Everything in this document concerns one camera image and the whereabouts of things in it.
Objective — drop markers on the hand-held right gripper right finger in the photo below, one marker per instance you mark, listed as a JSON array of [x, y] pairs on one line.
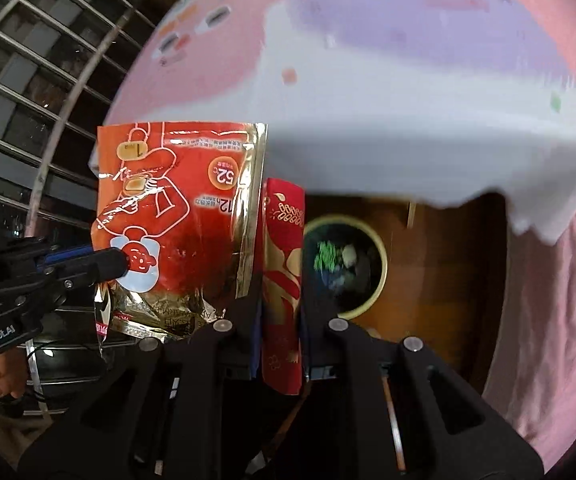
[[318, 350]]

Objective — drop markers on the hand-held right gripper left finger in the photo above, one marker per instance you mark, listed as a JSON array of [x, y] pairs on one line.
[[240, 340]]

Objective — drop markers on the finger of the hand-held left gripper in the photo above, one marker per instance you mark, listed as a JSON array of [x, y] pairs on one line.
[[63, 256], [110, 265]]

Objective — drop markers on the red and gold packet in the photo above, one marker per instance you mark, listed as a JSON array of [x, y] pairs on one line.
[[283, 280]]

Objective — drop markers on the blue bin with cream rim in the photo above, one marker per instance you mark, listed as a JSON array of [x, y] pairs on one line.
[[368, 270]]

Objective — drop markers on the green wrapper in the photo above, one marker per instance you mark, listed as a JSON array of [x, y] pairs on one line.
[[327, 256]]

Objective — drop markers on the orange foil pouch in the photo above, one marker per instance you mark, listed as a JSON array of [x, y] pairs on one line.
[[188, 200]]

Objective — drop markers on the person's left hand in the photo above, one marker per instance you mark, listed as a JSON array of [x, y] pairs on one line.
[[5, 377]]

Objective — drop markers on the metal window grille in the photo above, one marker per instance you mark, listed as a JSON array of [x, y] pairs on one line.
[[33, 85]]

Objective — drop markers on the pink fleece blanket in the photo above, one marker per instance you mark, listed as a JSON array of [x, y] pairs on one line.
[[558, 310]]

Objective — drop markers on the cartoon printed tablecloth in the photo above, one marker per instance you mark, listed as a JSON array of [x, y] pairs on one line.
[[393, 110]]

